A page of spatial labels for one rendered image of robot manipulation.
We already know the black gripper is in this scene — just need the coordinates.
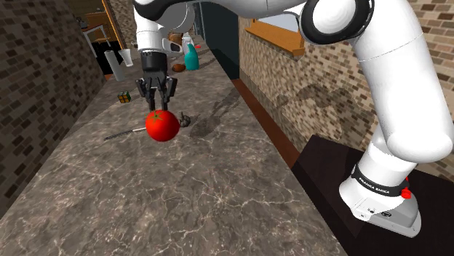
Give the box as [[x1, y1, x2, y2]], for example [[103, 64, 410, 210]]
[[135, 50, 178, 111]]

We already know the red tomato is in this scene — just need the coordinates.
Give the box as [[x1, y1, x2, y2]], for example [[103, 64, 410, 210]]
[[145, 109, 181, 143]]

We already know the teal spray bottle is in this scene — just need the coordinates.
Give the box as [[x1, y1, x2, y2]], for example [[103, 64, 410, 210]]
[[183, 43, 200, 71]]

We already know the white cup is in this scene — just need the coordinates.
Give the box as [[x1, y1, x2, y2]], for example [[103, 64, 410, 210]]
[[118, 48, 134, 68]]

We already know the white paper towel roll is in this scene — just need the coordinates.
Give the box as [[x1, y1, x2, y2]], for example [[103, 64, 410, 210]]
[[103, 49, 126, 82]]

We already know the white bottle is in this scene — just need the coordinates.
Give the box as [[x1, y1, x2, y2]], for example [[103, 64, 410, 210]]
[[181, 32, 195, 55]]

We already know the wooden table with white legs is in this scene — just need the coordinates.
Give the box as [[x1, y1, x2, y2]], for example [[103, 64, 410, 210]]
[[80, 11, 115, 58]]

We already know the wooden-framed window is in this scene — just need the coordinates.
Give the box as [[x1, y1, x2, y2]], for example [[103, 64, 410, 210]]
[[244, 13, 306, 58]]

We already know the dark robot stand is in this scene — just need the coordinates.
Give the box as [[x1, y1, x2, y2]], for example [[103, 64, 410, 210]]
[[290, 134, 454, 256]]

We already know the black-handled knife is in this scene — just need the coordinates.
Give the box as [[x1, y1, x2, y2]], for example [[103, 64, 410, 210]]
[[103, 127, 148, 141]]

